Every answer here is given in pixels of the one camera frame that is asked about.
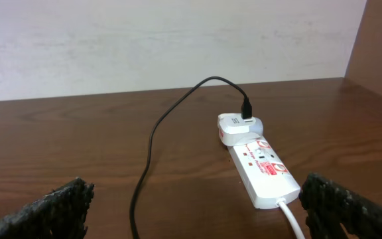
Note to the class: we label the white power strip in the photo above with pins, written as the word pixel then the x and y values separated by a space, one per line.
pixel 265 177

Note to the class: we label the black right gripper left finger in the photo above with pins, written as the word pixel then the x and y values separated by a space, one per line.
pixel 60 214

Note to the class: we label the white USB wall charger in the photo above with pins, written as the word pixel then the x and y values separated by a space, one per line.
pixel 234 130

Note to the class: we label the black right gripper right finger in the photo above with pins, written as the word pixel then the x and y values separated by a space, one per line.
pixel 335 212

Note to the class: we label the brown cardboard side panel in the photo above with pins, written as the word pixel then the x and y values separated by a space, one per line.
pixel 365 65

